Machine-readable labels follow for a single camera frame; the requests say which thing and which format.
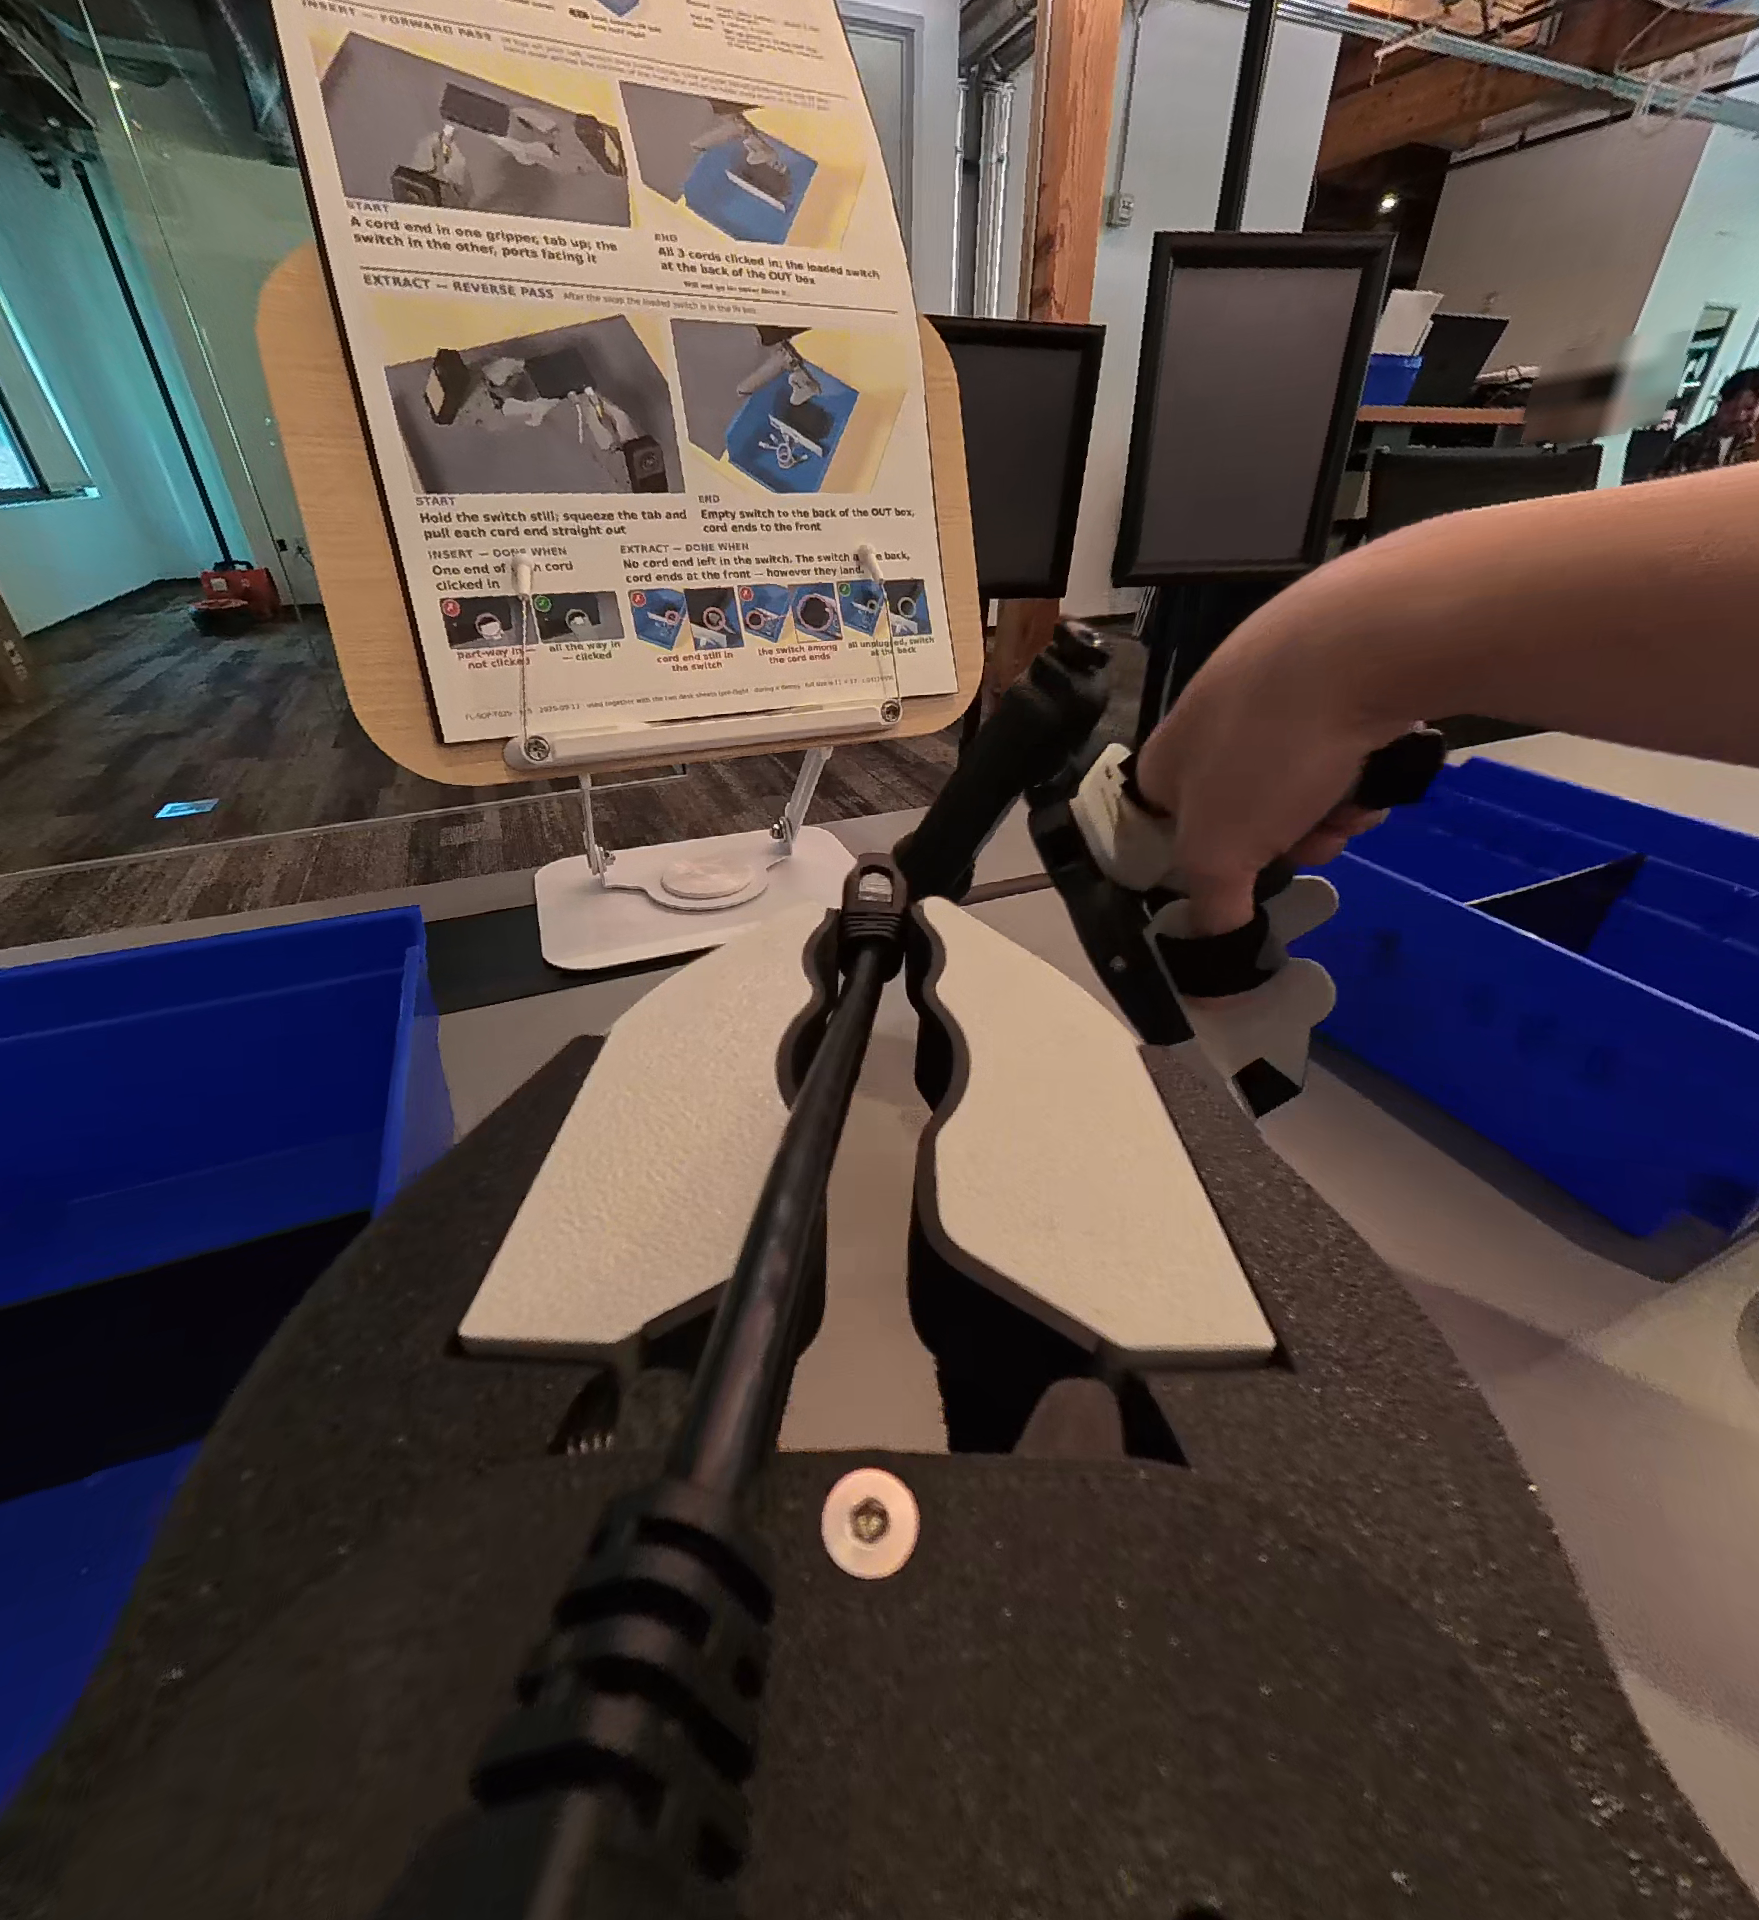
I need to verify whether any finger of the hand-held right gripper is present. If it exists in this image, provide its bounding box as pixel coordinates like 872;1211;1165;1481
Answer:
1206;877;1345;1118

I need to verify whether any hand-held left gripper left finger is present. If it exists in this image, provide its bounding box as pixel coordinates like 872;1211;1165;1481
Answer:
461;900;856;1366

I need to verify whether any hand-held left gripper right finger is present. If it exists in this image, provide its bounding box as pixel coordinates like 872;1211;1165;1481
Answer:
905;894;1286;1390

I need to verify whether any black ethernet cable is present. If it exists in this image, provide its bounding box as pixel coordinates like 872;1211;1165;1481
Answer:
475;848;918;1920

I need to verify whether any person's right forearm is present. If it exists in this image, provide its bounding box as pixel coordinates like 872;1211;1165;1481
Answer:
1332;453;1759;790

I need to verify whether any person's right hand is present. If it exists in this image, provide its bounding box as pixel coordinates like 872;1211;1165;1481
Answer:
1133;571;1458;938

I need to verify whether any white stand base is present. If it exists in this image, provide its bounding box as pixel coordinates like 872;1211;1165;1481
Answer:
534;826;856;971

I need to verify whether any printed instruction poster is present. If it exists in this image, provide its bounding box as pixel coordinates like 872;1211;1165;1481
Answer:
274;0;962;747

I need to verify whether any wooden pillar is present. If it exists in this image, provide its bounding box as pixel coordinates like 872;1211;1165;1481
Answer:
1001;0;1128;691

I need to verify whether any black pole with round top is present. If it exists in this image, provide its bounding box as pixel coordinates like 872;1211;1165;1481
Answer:
1218;0;1276;238

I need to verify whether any small red object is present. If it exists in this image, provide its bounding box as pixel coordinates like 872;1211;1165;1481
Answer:
193;561;290;633

